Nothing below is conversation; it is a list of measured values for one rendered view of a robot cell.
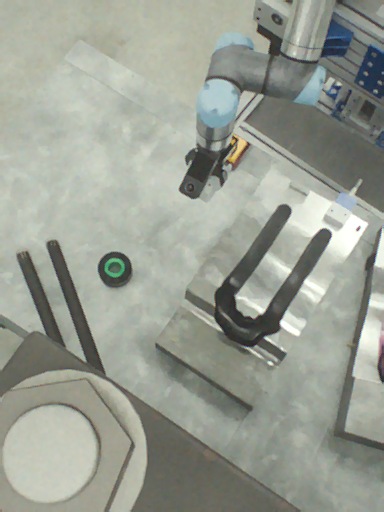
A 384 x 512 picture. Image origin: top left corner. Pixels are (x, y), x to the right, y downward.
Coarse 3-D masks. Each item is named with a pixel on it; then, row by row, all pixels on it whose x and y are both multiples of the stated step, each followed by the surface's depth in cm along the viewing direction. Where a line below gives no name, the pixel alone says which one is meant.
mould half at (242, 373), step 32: (256, 192) 178; (256, 224) 176; (288, 224) 176; (320, 224) 175; (352, 224) 176; (224, 256) 171; (288, 256) 173; (192, 288) 165; (256, 288) 167; (320, 288) 171; (192, 320) 171; (288, 320) 164; (192, 352) 168; (224, 352) 168; (256, 352) 168; (224, 384) 166; (256, 384) 166
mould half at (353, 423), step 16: (368, 288) 175; (368, 304) 170; (368, 320) 168; (368, 336) 168; (352, 352) 173; (368, 352) 168; (352, 368) 168; (368, 368) 167; (352, 384) 163; (368, 384) 162; (352, 400) 161; (368, 400) 161; (352, 416) 160; (368, 416) 160; (336, 432) 167; (352, 432) 159; (368, 432) 159
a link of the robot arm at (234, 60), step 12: (228, 36) 145; (240, 36) 145; (216, 48) 146; (228, 48) 144; (240, 48) 144; (252, 48) 147; (216, 60) 144; (228, 60) 143; (240, 60) 143; (252, 60) 143; (264, 60) 143; (216, 72) 143; (228, 72) 143; (240, 72) 144; (252, 72) 143; (264, 72) 143; (240, 84) 144; (252, 84) 144
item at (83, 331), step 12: (48, 240) 179; (60, 252) 178; (60, 264) 176; (60, 276) 174; (72, 288) 172; (72, 300) 170; (72, 312) 169; (84, 312) 170; (84, 324) 167; (84, 336) 166; (84, 348) 165; (96, 348) 165; (96, 360) 163
